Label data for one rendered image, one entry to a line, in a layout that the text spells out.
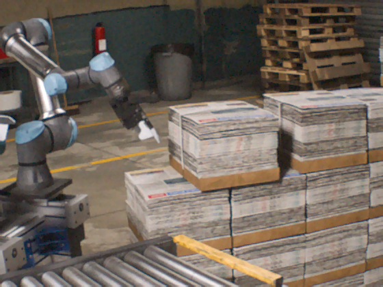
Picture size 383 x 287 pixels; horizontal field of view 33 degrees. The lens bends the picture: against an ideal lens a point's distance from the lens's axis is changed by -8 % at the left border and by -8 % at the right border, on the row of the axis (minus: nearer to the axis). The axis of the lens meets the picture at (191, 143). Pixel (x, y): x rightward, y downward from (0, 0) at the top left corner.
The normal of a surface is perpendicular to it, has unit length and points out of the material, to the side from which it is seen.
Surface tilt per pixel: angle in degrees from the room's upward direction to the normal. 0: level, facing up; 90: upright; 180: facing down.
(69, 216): 90
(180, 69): 95
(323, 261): 90
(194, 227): 90
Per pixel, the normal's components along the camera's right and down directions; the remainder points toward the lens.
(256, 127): 0.29, 0.19
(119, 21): 0.58, 0.15
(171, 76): -0.07, 0.35
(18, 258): 0.95, 0.02
